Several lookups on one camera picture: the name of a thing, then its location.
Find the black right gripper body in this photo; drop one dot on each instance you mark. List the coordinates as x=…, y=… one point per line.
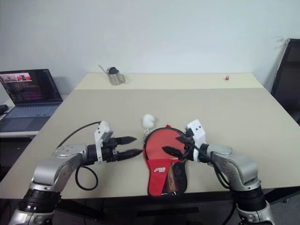
x=189, y=150

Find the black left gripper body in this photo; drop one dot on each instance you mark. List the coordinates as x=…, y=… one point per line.
x=110, y=152

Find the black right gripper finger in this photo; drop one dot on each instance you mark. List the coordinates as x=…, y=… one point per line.
x=173, y=152
x=183, y=139

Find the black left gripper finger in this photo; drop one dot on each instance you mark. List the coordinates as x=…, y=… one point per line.
x=130, y=154
x=126, y=140

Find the red table tennis paddle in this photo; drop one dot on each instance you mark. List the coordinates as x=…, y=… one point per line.
x=159, y=140

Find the red and black paddle case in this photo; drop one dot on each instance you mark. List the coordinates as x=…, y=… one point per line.
x=158, y=178

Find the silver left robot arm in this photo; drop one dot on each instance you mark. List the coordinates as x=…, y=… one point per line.
x=47, y=168

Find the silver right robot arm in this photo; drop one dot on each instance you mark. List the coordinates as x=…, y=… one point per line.
x=239, y=164

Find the metal cup with tool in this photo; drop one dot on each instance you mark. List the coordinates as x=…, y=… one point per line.
x=116, y=77

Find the grey open laptop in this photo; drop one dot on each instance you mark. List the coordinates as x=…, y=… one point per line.
x=30, y=112

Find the small black device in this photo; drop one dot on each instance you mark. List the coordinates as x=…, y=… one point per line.
x=3, y=109

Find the black office chair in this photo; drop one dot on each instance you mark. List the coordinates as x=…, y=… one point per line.
x=288, y=82

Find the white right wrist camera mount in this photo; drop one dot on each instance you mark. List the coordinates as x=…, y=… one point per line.
x=199, y=131

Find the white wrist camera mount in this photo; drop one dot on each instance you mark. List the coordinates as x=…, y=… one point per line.
x=199, y=131
x=103, y=128

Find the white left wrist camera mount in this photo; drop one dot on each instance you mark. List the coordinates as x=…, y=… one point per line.
x=103, y=128

